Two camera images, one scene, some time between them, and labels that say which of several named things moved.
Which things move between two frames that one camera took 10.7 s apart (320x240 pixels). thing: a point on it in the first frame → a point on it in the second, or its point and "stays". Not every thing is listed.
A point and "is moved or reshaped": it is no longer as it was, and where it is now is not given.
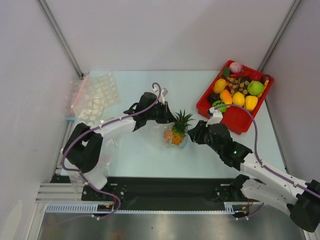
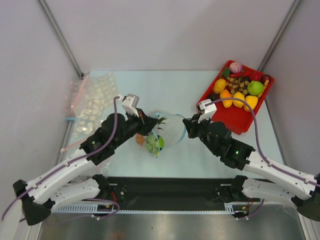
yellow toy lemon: [238, 98] stays
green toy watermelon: [223, 109] → [154, 143]
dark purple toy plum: [214, 97] stays
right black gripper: [200, 132] stays
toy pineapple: [175, 133] → [140, 138]
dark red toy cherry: [265, 77] stays
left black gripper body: [158, 113] → [133, 127]
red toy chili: [236, 75] stays
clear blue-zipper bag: [165, 135] is moved or reshaped
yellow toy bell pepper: [250, 102] stays
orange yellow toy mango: [226, 97] stays
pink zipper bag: [77, 89] stays
